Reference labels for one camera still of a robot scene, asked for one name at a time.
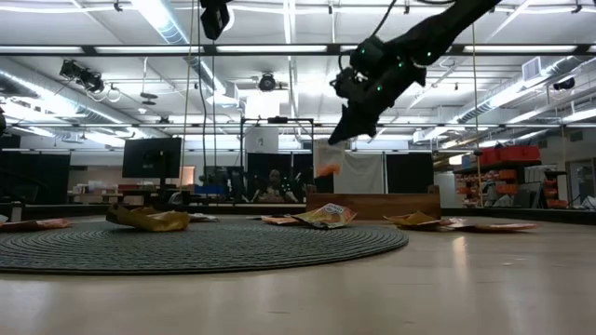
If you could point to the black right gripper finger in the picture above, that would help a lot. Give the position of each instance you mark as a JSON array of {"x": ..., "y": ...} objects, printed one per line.
[
  {"x": 344, "y": 128},
  {"x": 369, "y": 124}
]

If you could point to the orange mango tea packet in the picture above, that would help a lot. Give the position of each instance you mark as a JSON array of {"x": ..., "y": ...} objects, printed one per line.
[{"x": 326, "y": 216}]

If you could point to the red tea packet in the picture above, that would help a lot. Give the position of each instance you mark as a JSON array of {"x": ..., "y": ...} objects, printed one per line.
[{"x": 279, "y": 220}]

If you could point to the yellow tea packet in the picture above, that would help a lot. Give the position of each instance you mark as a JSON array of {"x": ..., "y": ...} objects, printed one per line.
[{"x": 153, "y": 221}]

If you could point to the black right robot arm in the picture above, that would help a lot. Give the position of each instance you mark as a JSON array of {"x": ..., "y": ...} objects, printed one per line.
[{"x": 447, "y": 28}]

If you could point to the wooden tea organizer box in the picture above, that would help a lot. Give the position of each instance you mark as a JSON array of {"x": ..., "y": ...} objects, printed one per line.
[{"x": 372, "y": 205}]

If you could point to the white curtain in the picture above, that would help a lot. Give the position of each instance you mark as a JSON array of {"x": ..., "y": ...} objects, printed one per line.
[{"x": 361, "y": 174}]

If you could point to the black partition panel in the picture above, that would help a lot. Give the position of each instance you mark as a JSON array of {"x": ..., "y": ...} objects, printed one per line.
[
  {"x": 37, "y": 179},
  {"x": 410, "y": 172}
]

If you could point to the white paper sign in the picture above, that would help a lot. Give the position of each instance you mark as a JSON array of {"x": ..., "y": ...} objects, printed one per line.
[{"x": 261, "y": 139}]

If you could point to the person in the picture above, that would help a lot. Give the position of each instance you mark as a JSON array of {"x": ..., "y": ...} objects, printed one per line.
[{"x": 274, "y": 188}]

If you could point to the white barrel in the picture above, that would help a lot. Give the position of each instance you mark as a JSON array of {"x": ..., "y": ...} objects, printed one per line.
[{"x": 445, "y": 188}]

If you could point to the red storage bin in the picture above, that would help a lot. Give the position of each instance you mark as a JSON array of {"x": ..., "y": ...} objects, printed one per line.
[
  {"x": 519, "y": 153},
  {"x": 489, "y": 156}
]

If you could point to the metal shelf rack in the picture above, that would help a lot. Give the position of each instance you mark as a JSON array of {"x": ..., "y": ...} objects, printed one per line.
[{"x": 507, "y": 183}]

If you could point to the round grey woven placemat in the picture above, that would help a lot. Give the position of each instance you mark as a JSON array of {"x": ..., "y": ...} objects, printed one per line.
[{"x": 209, "y": 246}]

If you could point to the black computer monitor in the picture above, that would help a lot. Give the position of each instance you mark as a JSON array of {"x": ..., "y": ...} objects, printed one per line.
[{"x": 151, "y": 158}]

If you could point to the black metal station frame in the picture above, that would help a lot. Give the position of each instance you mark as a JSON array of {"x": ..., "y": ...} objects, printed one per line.
[{"x": 277, "y": 120}]

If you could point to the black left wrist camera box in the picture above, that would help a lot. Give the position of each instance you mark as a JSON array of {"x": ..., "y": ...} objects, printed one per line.
[{"x": 215, "y": 21}]

